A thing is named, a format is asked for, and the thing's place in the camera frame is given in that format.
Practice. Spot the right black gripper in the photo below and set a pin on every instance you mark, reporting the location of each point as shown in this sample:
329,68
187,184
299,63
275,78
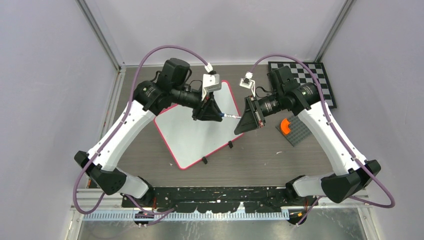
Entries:
250,119

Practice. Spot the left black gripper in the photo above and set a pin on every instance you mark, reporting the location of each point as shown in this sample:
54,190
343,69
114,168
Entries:
211,110

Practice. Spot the white marker blue cap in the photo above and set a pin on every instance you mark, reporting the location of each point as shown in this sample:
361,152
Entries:
225,115

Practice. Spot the white whiteboard pink rim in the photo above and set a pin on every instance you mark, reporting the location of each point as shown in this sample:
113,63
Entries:
190,141

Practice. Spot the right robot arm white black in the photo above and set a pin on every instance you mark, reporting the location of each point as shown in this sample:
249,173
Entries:
350,168

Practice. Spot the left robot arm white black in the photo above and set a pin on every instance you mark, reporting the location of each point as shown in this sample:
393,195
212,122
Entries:
149,98

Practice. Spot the orange curved block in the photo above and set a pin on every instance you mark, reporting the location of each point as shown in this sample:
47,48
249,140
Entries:
285,127

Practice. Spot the grey lego baseplate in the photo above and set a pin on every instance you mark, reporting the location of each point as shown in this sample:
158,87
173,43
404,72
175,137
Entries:
299,131

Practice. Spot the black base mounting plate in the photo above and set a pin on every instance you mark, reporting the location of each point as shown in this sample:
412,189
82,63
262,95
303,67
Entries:
219,200

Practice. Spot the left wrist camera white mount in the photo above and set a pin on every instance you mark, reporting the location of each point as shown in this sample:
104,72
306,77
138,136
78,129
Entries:
210,83

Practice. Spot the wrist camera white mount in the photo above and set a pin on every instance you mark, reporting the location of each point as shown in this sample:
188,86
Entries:
248,83
210,83

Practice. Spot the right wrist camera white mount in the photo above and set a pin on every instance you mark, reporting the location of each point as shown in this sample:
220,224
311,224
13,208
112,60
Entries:
248,83

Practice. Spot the white slotted cable duct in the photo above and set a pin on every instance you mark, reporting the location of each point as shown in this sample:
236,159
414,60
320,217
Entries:
133,215

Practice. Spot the aluminium frame rail front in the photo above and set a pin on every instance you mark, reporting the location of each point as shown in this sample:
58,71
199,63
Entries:
88,197

